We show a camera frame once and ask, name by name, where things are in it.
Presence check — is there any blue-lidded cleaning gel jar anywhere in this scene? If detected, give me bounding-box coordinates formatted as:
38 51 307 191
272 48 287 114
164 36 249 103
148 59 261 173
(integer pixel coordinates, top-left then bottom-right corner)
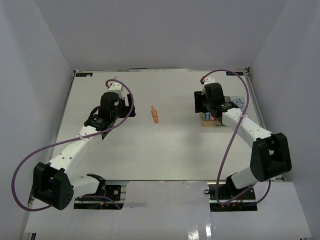
233 97 246 109

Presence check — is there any grey transparent tray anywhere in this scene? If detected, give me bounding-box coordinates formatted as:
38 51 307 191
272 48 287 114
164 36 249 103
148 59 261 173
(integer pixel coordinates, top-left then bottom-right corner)
215 119 225 127

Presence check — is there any amber transparent tray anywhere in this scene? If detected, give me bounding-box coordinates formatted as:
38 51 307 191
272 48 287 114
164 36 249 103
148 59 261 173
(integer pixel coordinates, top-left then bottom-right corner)
200 112 216 127

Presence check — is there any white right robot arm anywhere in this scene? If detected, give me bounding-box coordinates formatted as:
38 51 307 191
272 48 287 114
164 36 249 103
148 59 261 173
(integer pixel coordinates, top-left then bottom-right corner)
194 82 292 200

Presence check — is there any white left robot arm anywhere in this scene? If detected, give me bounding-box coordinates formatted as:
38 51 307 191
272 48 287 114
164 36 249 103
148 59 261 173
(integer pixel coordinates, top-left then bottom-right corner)
32 79 136 210

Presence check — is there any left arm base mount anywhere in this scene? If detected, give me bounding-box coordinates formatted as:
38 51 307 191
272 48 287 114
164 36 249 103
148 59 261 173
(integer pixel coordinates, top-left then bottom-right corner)
73 183 126 210

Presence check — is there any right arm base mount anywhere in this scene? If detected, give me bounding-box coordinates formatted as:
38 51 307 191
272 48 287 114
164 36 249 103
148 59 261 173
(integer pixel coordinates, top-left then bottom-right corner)
204 183 258 212

